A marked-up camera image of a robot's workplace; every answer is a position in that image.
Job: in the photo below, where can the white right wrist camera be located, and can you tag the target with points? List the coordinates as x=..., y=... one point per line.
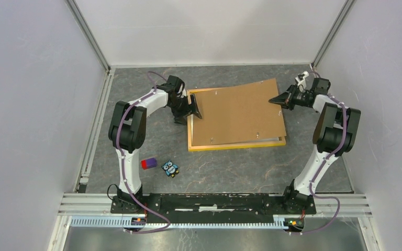
x=300, y=79

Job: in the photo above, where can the aluminium corner post right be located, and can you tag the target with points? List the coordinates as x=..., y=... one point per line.
x=337, y=24

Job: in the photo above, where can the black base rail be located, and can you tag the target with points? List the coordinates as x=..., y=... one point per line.
x=211, y=208

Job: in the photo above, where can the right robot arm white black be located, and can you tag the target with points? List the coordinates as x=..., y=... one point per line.
x=334, y=135

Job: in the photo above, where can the brown cardboard backing board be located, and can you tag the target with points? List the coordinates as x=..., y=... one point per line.
x=238, y=114

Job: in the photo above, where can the red purple block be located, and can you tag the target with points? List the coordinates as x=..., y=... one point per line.
x=149, y=163

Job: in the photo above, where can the blue owl figure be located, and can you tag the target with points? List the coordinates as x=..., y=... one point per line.
x=170, y=168

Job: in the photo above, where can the aluminium frame rail front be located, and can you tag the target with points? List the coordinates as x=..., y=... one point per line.
x=353, y=229

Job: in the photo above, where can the aluminium corner post left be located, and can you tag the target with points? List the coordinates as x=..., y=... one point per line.
x=79, y=17

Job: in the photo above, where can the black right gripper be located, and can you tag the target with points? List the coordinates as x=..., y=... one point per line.
x=281, y=99

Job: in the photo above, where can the yellow wooden picture frame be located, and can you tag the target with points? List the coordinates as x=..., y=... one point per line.
x=280, y=141

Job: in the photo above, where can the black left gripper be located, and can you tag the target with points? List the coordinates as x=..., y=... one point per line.
x=192, y=109

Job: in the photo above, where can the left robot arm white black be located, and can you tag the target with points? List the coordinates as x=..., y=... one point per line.
x=128, y=127

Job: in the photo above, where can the aluminium corner post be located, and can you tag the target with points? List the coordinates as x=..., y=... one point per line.
x=79, y=17
x=337, y=24

